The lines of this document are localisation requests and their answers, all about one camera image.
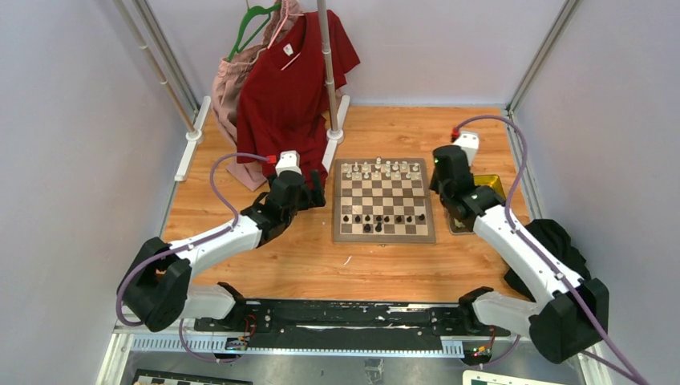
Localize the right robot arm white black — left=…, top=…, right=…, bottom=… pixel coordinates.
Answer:
left=430, top=144, right=609, bottom=363

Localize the gold metal tray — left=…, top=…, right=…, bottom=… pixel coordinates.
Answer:
left=446, top=174, right=507, bottom=235

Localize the white chess piece row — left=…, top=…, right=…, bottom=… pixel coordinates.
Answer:
left=336, top=157, right=427, bottom=181

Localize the black mounting rail base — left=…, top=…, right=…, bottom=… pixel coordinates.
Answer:
left=187, top=298, right=510, bottom=352

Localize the green clothes hanger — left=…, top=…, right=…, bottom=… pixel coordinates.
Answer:
left=225, top=2, right=281, bottom=63

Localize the white clothes rack frame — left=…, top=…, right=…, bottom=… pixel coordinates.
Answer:
left=113, top=0, right=350, bottom=182

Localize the wooden chess board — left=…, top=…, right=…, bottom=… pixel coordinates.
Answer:
left=333, top=159, right=436, bottom=245

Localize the pink garment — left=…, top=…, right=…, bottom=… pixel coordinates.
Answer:
left=211, top=0, right=304, bottom=193

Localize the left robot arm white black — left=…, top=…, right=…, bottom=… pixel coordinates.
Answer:
left=116, top=170, right=326, bottom=332

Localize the red t-shirt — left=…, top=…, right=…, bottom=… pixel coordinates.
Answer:
left=236, top=12, right=329, bottom=184

